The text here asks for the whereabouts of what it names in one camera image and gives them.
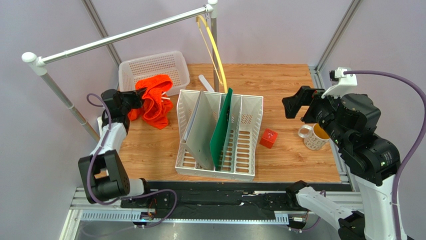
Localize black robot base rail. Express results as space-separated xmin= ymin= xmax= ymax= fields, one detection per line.
xmin=120 ymin=181 xmax=353 ymax=232

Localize white plastic file organizer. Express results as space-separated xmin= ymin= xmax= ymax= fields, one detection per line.
xmin=175 ymin=90 xmax=264 ymax=182

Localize yellow clothes hanger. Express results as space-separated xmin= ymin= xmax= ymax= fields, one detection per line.
xmin=195 ymin=0 xmax=229 ymax=94

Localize white patterned mug yellow inside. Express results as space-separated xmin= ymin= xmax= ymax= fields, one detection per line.
xmin=298 ymin=123 xmax=330 ymax=151

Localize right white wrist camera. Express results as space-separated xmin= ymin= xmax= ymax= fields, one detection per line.
xmin=321 ymin=67 xmax=358 ymax=99

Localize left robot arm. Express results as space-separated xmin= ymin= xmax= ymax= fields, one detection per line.
xmin=78 ymin=88 xmax=147 ymax=205

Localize orange shorts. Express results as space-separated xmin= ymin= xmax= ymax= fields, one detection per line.
xmin=127 ymin=74 xmax=173 ymax=130

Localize grey folder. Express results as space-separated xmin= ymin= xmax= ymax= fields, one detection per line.
xmin=180 ymin=90 xmax=218 ymax=171

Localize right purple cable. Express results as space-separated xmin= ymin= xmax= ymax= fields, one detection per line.
xmin=287 ymin=70 xmax=426 ymax=240

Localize white metal clothes rack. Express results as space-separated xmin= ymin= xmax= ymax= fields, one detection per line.
xmin=21 ymin=0 xmax=218 ymax=142

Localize small red cube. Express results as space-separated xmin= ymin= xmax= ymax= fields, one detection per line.
xmin=259 ymin=128 xmax=278 ymax=149

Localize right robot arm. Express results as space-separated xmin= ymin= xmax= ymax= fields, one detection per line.
xmin=282 ymin=86 xmax=408 ymax=240

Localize white perforated plastic basket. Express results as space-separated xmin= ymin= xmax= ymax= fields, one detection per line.
xmin=118 ymin=51 xmax=190 ymax=96

